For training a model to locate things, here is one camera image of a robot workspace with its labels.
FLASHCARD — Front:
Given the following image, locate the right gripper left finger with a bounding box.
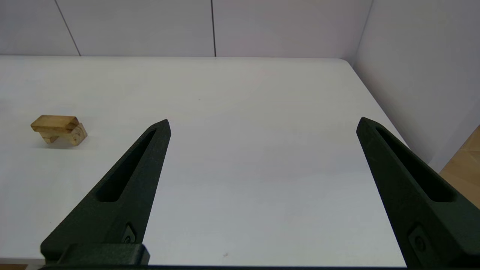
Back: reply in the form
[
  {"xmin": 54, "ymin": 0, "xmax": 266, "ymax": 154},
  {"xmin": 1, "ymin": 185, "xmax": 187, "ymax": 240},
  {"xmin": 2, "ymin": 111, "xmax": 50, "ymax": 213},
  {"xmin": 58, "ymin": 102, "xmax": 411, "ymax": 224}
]
[{"xmin": 40, "ymin": 119, "xmax": 172, "ymax": 260}]

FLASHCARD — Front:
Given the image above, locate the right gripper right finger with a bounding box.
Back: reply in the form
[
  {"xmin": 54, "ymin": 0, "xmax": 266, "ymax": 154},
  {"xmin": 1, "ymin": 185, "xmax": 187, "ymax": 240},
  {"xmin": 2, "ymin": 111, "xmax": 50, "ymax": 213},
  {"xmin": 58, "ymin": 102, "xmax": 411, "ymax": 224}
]
[{"xmin": 356, "ymin": 117, "xmax": 480, "ymax": 270}]

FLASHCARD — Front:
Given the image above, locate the arched wooden block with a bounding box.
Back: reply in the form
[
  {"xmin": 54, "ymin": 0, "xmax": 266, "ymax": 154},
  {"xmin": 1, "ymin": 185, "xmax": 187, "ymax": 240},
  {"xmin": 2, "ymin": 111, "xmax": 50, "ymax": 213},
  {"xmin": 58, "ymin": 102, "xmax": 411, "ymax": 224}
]
[{"xmin": 40, "ymin": 123, "xmax": 88, "ymax": 147}]

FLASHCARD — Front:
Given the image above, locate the rectangular wooden block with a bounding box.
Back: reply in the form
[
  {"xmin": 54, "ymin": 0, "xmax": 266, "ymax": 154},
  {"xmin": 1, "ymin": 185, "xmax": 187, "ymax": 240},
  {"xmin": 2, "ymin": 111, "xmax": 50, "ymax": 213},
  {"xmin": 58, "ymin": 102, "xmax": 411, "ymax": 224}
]
[{"xmin": 30, "ymin": 115, "xmax": 80, "ymax": 135}]

